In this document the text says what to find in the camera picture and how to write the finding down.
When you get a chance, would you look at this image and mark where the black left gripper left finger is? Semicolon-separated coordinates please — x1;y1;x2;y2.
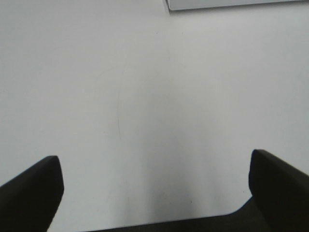
0;156;64;232

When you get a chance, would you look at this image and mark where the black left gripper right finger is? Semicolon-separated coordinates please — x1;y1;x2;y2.
249;149;309;232

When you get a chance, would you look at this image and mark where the white microwave door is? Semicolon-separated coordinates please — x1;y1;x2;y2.
167;0;298;11

